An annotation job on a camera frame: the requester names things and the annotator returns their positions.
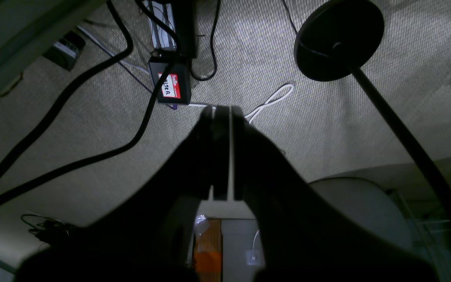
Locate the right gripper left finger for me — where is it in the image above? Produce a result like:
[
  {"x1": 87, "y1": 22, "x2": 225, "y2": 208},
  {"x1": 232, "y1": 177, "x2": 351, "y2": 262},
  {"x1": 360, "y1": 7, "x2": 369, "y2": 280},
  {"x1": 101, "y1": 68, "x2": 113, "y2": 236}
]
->
[{"x1": 16, "y1": 107, "x2": 230, "y2": 282}]

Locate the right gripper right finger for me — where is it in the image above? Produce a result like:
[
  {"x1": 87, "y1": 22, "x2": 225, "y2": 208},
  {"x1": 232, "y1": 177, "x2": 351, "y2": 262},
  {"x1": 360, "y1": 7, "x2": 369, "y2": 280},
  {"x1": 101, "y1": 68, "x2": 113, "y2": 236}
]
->
[{"x1": 231, "y1": 107, "x2": 438, "y2": 282}]

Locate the black power adapter with label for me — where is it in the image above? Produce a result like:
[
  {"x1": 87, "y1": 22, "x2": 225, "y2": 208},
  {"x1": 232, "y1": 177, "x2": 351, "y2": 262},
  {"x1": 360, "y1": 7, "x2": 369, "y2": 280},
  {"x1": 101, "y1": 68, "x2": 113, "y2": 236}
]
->
[{"x1": 148, "y1": 57, "x2": 191, "y2": 105}]

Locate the black lamp stand base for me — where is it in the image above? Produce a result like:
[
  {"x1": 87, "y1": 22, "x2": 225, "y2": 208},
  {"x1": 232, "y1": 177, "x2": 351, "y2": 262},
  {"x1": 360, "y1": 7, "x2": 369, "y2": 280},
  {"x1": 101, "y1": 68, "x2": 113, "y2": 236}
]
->
[{"x1": 294, "y1": 0, "x2": 451, "y2": 221}]

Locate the thick black cable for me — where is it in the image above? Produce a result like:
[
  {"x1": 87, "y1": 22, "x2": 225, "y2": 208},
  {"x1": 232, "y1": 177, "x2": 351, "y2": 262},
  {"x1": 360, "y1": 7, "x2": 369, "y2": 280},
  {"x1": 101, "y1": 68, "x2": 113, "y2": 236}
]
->
[{"x1": 0, "y1": 0, "x2": 179, "y2": 243}]

